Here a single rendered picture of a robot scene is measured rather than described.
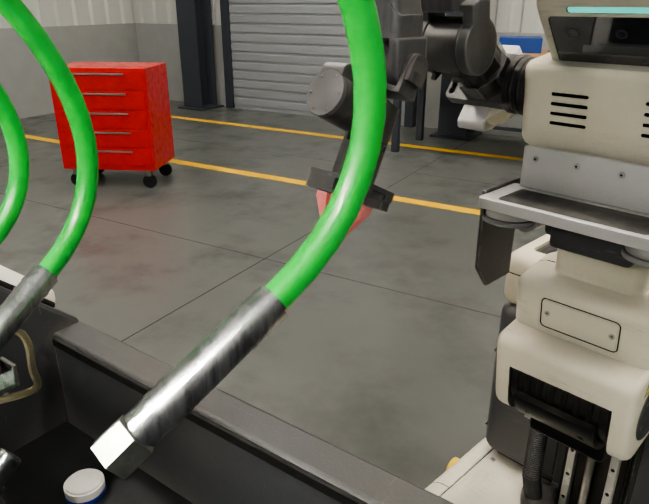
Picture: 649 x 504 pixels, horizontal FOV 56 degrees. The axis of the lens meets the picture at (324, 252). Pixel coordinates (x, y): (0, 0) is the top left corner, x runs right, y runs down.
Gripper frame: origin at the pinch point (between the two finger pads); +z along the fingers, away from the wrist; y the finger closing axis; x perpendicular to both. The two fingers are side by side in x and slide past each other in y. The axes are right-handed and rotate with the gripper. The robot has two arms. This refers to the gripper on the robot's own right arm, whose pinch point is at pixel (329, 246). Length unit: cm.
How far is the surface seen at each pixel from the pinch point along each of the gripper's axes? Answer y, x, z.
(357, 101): 35, -41, -8
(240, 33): -585, 385, -186
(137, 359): 0.1, -23.0, 16.9
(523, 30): -258, 463, -238
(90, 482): 1.7, -24.8, 29.6
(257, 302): 34, -42, 1
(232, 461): 15.7, -21.0, 20.0
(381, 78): 36, -41, -9
